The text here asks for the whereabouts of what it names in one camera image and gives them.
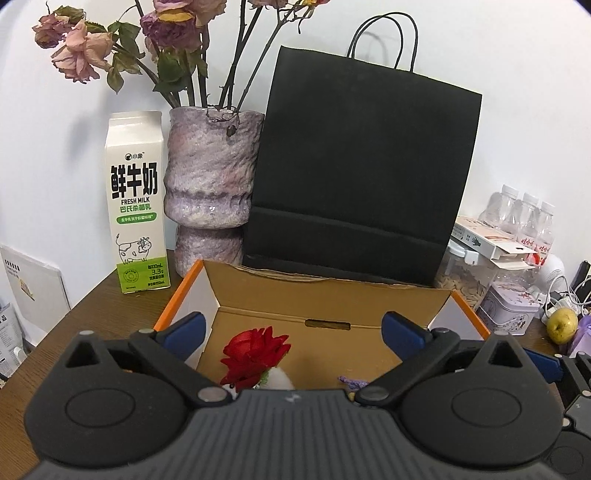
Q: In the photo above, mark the purple textured vase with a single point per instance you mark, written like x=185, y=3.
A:
x=207, y=175

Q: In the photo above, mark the dried rose bouquet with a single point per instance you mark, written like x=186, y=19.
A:
x=83, y=50

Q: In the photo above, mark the pale tin box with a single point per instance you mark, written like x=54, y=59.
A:
x=508, y=309

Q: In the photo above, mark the red cardboard box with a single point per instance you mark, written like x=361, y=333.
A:
x=258, y=295

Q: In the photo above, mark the blue white paper packets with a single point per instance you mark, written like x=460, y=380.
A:
x=9, y=341

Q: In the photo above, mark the white flat panel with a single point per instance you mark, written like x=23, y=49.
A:
x=32, y=286

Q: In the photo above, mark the flat white box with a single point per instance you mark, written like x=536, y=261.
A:
x=489, y=240

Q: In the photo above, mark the purple gift bag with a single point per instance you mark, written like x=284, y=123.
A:
x=584, y=332

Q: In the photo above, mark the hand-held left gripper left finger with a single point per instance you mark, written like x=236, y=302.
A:
x=184, y=336

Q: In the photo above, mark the small white fan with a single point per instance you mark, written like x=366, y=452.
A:
x=554, y=272

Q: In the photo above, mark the green apple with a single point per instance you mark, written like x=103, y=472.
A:
x=562, y=325

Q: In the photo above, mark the red artificial rose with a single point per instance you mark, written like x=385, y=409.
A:
x=251, y=355

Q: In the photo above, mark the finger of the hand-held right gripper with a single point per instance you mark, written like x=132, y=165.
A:
x=547, y=365
x=577, y=415

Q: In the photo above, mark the white green milk carton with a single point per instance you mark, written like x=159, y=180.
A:
x=136, y=207

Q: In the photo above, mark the clear container of nuts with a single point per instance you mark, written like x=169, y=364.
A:
x=461, y=286

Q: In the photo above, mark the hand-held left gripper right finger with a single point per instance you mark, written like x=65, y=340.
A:
x=405, y=336

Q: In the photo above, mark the black power adapter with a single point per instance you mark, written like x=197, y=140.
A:
x=582, y=279

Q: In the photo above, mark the black paper bag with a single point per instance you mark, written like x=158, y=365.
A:
x=360, y=161

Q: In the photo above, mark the purple knit cloth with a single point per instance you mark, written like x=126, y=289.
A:
x=351, y=381

